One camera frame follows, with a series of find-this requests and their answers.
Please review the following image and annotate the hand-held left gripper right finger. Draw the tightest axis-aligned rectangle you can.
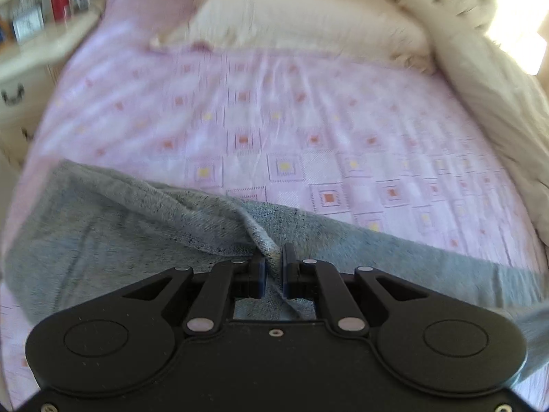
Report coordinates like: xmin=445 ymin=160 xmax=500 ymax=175
xmin=280 ymin=242 xmax=430 ymax=338

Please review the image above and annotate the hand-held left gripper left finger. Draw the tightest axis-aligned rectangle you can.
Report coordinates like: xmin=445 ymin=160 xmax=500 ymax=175
xmin=122 ymin=254 xmax=269 ymax=336

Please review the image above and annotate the pink patterned bed sheet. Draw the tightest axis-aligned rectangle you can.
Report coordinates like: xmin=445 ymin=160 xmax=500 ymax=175
xmin=0 ymin=30 xmax=549 ymax=410

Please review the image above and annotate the cream pillow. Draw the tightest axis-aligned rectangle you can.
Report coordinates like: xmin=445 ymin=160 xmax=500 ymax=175
xmin=149 ymin=0 xmax=435 ymax=70

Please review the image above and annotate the cream duvet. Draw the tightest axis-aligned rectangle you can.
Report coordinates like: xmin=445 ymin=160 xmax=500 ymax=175
xmin=432 ymin=30 xmax=549 ymax=247

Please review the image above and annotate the pink pillow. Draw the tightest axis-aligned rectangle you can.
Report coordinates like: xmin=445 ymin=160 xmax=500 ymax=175
xmin=100 ymin=0 xmax=199 ymax=49

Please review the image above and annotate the cream nightstand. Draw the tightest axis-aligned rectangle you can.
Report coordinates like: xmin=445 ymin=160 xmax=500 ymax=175
xmin=0 ymin=9 xmax=104 ymax=170

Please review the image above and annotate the dark drawer handle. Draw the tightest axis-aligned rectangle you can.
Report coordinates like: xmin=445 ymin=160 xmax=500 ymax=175
xmin=1 ymin=83 xmax=26 ymax=106

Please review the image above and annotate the silver picture frame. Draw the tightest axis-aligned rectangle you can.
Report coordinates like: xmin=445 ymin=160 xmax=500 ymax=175
xmin=11 ymin=3 xmax=45 ymax=44

